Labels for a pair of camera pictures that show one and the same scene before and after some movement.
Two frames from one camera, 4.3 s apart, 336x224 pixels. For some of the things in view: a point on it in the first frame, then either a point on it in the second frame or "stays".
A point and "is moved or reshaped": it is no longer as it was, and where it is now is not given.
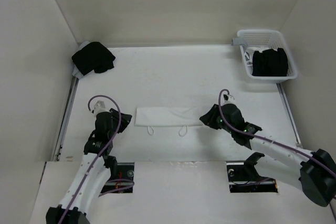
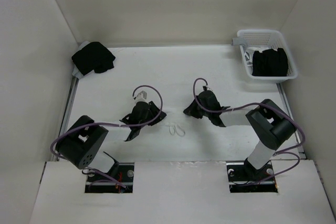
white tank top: x=167 y=116 is moved or reshaped
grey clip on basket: x=238 y=41 stays
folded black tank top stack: x=95 y=56 stays
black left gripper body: x=115 y=118 to x=151 y=113
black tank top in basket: x=270 y=63 stays
